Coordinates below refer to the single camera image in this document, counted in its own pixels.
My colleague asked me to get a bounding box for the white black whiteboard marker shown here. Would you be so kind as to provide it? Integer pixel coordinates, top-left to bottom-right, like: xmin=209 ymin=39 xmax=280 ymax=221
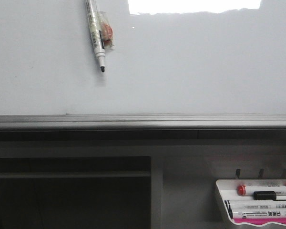
xmin=85 ymin=0 xmax=105 ymax=73

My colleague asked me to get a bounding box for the red magnet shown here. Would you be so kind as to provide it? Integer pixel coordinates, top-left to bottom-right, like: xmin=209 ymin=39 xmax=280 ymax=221
xmin=98 ymin=11 xmax=114 ymax=50

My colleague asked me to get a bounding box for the left tray hook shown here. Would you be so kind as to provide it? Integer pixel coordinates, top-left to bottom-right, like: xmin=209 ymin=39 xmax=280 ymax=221
xmin=235 ymin=169 xmax=241 ymax=180

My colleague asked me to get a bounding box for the tray hook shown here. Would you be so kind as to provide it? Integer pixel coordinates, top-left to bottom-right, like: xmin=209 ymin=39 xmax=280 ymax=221
xmin=257 ymin=169 xmax=264 ymax=179
xmin=235 ymin=169 xmax=241 ymax=180
xmin=281 ymin=168 xmax=286 ymax=179

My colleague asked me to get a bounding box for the red capped marker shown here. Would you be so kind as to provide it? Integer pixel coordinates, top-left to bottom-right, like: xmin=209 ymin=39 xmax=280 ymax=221
xmin=236 ymin=185 xmax=286 ymax=196

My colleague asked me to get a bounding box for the white marker black end upper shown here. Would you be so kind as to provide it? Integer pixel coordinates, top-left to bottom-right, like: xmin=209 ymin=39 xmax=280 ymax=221
xmin=224 ymin=200 xmax=286 ymax=209

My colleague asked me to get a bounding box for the white marker black end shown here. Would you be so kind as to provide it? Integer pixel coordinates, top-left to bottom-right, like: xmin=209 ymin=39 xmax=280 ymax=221
xmin=227 ymin=208 xmax=286 ymax=219
xmin=224 ymin=200 xmax=286 ymax=209

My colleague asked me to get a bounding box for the middle tray hook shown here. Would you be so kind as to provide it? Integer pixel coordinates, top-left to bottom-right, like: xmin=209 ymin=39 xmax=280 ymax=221
xmin=257 ymin=169 xmax=264 ymax=179

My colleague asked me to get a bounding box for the white marker black end lower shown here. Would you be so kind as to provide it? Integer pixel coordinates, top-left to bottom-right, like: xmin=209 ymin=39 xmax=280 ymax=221
xmin=227 ymin=208 xmax=286 ymax=219

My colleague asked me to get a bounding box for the white marker tray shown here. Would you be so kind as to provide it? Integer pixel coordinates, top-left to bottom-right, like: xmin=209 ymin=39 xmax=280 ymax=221
xmin=215 ymin=179 xmax=286 ymax=229

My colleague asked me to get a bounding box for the black capped marker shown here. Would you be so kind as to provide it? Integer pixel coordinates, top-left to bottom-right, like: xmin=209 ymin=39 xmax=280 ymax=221
xmin=253 ymin=191 xmax=286 ymax=200

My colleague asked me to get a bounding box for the right tray hook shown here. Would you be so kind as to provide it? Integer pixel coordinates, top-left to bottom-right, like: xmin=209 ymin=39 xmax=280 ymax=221
xmin=281 ymin=168 xmax=286 ymax=179

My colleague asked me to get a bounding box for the pink eraser strip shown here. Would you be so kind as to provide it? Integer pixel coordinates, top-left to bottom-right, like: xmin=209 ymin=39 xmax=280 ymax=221
xmin=233 ymin=218 xmax=286 ymax=225

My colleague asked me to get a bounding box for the whiteboard with grey frame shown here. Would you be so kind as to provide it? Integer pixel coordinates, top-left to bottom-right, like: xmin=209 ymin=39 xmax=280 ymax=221
xmin=0 ymin=0 xmax=286 ymax=130

